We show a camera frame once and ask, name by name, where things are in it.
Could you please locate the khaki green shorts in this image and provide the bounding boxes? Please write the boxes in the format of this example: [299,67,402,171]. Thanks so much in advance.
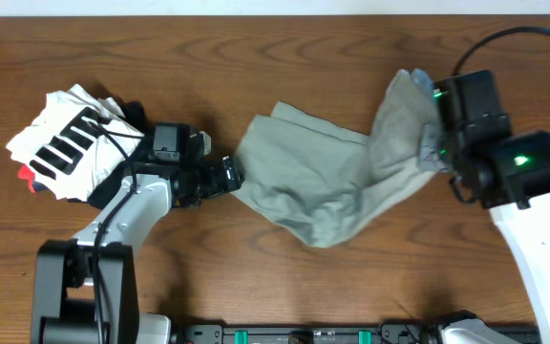
[234,69,438,247]

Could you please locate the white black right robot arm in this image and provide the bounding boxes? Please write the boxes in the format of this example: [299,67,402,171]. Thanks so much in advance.
[433,71,550,343]

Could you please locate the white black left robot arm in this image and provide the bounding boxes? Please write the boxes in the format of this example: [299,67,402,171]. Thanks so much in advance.
[30,134,244,344]

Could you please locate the black garment under shirt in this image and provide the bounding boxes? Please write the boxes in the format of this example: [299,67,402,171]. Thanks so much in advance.
[86,100,150,210]

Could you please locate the white shirt with black stripes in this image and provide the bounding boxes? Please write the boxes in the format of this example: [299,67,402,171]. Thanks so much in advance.
[7,84,144,202]

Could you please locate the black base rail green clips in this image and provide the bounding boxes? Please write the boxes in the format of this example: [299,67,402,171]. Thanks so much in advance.
[174,310,543,344]

